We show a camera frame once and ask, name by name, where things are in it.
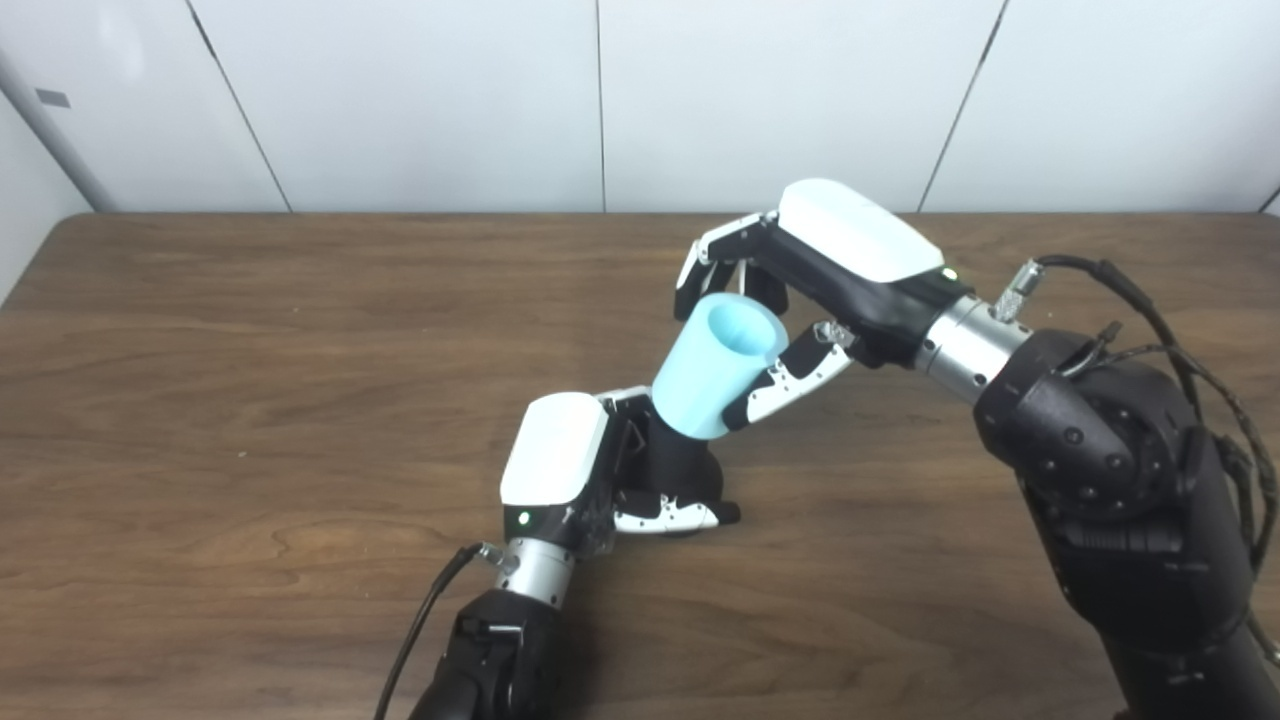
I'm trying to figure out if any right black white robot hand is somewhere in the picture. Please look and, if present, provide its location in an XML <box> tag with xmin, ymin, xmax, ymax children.
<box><xmin>674</xmin><ymin>178</ymin><xmax>976</xmax><ymax>431</ymax></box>

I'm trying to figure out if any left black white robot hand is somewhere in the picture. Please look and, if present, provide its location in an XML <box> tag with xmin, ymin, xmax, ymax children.
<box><xmin>500</xmin><ymin>387</ymin><xmax>741</xmax><ymax>556</ymax></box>

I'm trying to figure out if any black flared nozzle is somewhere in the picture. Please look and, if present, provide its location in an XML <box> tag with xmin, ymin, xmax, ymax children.
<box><xmin>625</xmin><ymin>415</ymin><xmax>726</xmax><ymax>538</ymax></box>

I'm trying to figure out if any light blue cylinder cup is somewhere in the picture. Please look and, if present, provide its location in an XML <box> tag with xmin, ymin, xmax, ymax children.
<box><xmin>651</xmin><ymin>292</ymin><xmax>790</xmax><ymax>441</ymax></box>

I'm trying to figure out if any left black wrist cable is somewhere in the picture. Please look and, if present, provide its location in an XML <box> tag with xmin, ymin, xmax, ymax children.
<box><xmin>373</xmin><ymin>543</ymin><xmax>503</xmax><ymax>720</ymax></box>

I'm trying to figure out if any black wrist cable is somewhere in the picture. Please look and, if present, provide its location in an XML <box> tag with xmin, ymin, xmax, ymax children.
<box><xmin>373</xmin><ymin>543</ymin><xmax>503</xmax><ymax>720</ymax></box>
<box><xmin>995</xmin><ymin>255</ymin><xmax>1280</xmax><ymax>666</ymax></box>

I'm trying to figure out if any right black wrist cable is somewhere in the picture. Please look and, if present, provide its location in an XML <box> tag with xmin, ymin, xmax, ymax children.
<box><xmin>995</xmin><ymin>255</ymin><xmax>1280</xmax><ymax>666</ymax></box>

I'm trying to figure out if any grey corner post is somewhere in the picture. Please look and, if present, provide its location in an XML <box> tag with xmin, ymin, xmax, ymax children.
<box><xmin>0</xmin><ymin>45</ymin><xmax>116</xmax><ymax>213</ymax></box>

